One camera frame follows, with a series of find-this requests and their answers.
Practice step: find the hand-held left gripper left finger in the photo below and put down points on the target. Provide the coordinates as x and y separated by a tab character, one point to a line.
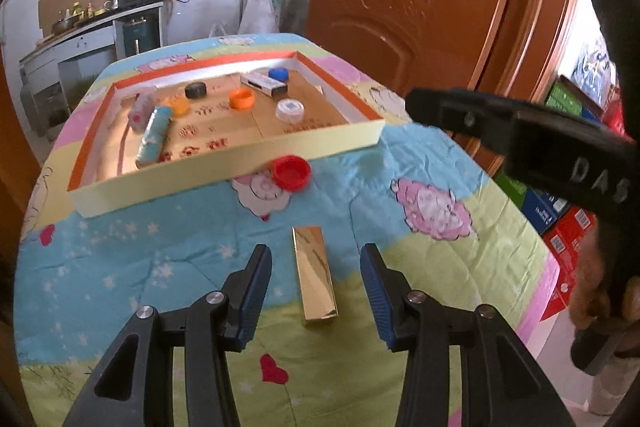
250	302

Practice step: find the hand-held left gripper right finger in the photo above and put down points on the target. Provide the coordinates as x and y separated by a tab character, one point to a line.
377	302

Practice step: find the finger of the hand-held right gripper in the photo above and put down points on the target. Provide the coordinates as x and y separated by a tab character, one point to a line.
460	114

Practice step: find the gold rectangular box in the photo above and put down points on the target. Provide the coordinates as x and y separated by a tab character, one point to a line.
315	277

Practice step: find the shallow cardboard box tray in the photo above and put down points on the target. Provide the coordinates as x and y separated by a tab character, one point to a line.
235	132

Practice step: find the orange bottle cap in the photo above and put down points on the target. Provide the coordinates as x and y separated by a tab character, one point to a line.
242	98

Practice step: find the yellow bottle cap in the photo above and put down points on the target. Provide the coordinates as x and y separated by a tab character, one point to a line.
178	106

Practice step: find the person's right hand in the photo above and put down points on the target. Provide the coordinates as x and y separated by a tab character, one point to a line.
587	272

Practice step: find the stack of printed cartons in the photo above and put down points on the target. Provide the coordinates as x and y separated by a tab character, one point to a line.
555	217

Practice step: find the cartoon printed blanket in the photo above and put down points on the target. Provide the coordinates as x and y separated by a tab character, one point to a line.
150	247

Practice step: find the brown wooden door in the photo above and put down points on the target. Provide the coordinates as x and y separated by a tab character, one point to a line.
400	7

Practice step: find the red bottle cap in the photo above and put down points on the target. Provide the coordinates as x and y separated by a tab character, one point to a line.
291	172

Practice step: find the white bottle cap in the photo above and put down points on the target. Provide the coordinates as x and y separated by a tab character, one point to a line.
290	110

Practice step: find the blue bottle cap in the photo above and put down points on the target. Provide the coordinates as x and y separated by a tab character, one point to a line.
278	73

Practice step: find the blue patterned tube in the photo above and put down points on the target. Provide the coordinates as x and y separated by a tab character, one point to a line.
152	134

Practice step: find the white and black box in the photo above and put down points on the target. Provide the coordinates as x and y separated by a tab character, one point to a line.
262	84

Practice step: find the black bottle cap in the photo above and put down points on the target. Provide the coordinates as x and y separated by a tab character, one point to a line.
196	91

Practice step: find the large white sack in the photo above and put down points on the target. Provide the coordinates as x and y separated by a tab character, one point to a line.
260	12

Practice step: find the small white plastic bag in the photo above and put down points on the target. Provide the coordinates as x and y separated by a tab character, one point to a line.
220	30

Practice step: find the green air fryer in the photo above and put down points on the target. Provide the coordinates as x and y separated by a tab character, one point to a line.
137	33

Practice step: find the white kitchen counter cabinet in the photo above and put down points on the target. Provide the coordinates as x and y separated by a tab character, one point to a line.
80	52

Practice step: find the metal kettle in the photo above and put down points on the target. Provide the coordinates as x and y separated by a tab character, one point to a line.
113	2

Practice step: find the metal cooking pot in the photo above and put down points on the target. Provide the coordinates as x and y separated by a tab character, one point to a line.
66	27

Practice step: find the amber sauce bottle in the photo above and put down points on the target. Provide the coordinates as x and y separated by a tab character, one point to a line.
89	8

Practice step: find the yellow oil bottle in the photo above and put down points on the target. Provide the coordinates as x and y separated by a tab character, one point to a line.
76	10

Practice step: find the colourful wall poster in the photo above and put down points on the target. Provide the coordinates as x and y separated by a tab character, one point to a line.
595	62

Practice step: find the brown wooden door frame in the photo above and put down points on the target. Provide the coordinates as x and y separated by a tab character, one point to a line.
540	32

